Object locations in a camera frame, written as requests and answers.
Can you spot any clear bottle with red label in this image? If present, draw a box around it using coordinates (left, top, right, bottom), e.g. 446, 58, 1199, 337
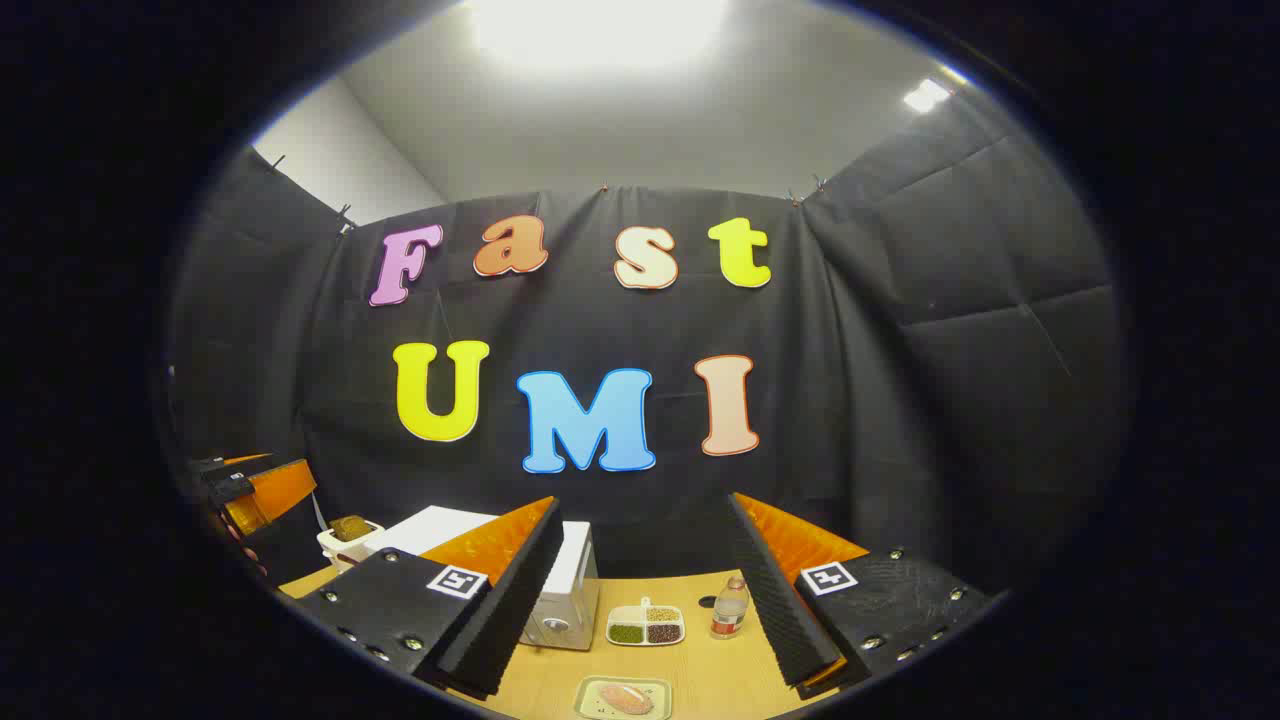
710, 575, 751, 639

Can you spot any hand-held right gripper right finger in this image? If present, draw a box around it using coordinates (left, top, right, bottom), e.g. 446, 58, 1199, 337
725, 490, 993, 701

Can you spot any white microwave oven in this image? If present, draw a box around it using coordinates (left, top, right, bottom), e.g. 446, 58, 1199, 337
383, 505, 601, 653

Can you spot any divided white dish with beans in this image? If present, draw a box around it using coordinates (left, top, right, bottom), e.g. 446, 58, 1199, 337
606, 597, 687, 647

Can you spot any large ceiling light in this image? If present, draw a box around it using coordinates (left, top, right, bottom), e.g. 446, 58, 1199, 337
468, 0, 733, 73

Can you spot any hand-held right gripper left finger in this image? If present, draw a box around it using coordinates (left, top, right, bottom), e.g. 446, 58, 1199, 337
295, 495, 566, 699

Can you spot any pale green speckled tray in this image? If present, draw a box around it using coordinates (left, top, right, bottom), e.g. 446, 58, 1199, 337
574, 676, 673, 720

